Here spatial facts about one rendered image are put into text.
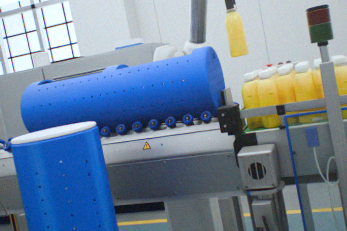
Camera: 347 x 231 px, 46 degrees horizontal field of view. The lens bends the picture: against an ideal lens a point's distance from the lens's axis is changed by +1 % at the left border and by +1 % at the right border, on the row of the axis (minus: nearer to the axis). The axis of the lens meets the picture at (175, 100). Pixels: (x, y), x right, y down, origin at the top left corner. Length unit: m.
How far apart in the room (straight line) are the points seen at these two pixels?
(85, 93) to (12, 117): 2.47
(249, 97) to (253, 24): 3.05
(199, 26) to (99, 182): 1.26
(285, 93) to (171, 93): 0.43
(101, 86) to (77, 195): 0.55
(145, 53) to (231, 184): 2.00
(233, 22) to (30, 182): 0.92
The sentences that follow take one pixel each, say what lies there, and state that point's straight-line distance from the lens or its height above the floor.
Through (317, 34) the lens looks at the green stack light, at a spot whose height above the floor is 1.18.
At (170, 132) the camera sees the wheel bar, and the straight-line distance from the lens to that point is 1.63.
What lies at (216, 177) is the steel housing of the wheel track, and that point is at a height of 0.72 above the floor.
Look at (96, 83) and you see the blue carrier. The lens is 1.74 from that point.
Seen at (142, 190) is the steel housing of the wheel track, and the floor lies 0.69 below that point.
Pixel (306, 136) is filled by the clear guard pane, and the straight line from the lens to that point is 1.38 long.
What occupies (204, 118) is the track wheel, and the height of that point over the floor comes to 0.96.
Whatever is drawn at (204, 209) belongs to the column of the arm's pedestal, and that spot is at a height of 0.36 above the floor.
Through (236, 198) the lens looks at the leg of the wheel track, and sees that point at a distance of 1.81.
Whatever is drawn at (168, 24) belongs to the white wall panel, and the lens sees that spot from 4.71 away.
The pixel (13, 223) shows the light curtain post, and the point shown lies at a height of 0.45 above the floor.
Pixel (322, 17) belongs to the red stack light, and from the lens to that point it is 1.23.
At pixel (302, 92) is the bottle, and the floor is 1.01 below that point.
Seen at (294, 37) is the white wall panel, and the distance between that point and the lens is 4.47.
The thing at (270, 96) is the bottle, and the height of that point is 1.01.
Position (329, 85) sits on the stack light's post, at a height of 1.03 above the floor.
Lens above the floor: 1.15
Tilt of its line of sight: 4 degrees down
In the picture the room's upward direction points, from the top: 11 degrees counter-clockwise
